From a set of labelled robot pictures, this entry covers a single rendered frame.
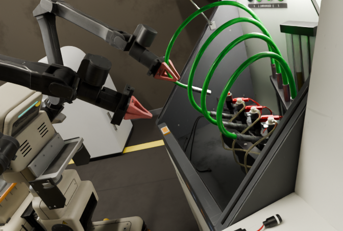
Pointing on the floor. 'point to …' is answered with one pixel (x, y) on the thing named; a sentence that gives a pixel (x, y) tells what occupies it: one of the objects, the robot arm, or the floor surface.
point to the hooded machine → (91, 118)
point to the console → (325, 112)
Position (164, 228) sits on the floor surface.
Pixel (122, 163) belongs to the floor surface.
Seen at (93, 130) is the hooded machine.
